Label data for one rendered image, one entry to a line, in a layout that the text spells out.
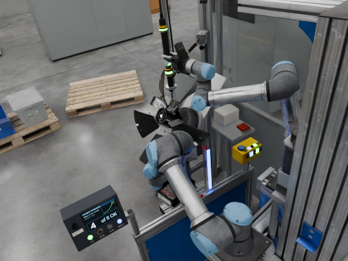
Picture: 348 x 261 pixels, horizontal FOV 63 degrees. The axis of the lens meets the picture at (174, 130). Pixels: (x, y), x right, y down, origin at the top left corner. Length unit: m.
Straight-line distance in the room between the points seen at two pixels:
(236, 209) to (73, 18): 6.29
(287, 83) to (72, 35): 6.19
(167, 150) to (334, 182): 0.64
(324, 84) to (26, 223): 3.00
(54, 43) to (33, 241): 4.87
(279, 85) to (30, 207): 2.85
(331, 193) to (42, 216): 2.78
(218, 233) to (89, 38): 6.42
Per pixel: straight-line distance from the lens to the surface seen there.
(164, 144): 1.26
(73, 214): 1.41
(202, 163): 2.45
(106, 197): 1.41
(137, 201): 3.04
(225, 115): 2.33
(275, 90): 1.31
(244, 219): 1.23
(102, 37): 7.31
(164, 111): 1.91
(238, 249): 1.38
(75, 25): 7.11
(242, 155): 1.80
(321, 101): 0.92
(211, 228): 1.20
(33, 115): 4.48
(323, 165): 1.03
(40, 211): 3.38
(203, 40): 2.19
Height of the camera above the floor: 2.25
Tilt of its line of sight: 36 degrees down
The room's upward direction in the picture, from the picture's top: 8 degrees counter-clockwise
